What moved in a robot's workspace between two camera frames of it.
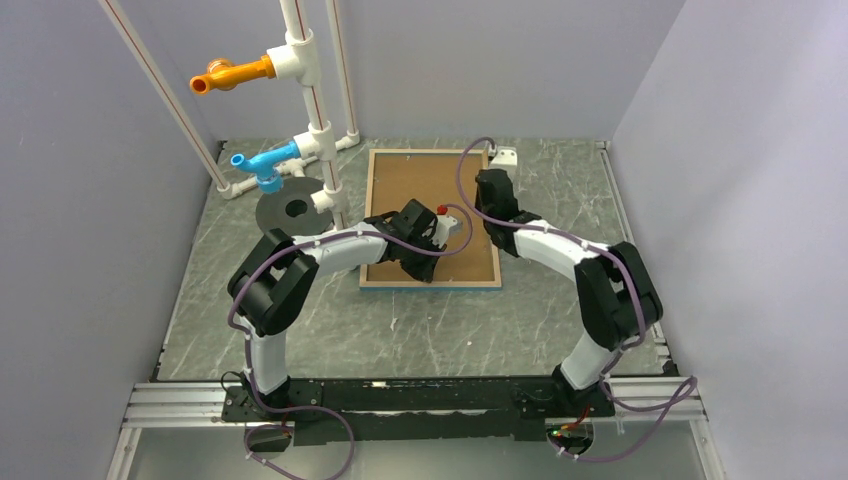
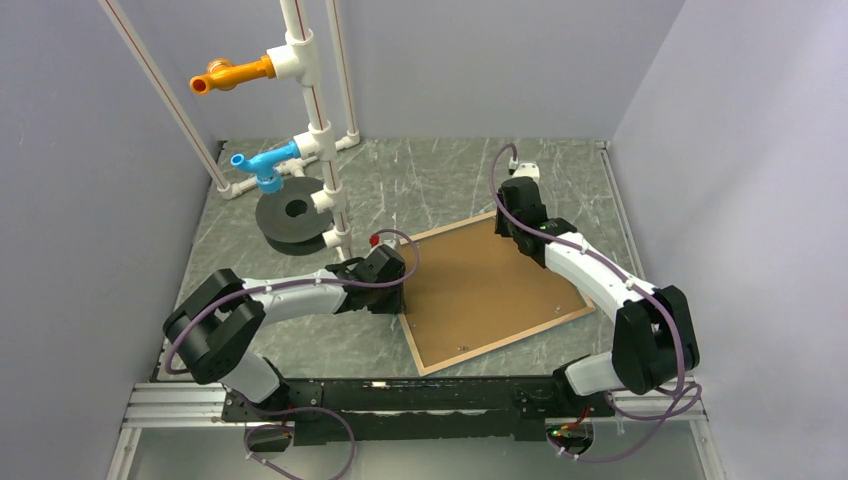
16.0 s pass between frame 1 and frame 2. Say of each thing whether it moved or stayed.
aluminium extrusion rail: stayed
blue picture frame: moved
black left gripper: moved
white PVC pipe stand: stayed
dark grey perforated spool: stayed
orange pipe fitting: stayed
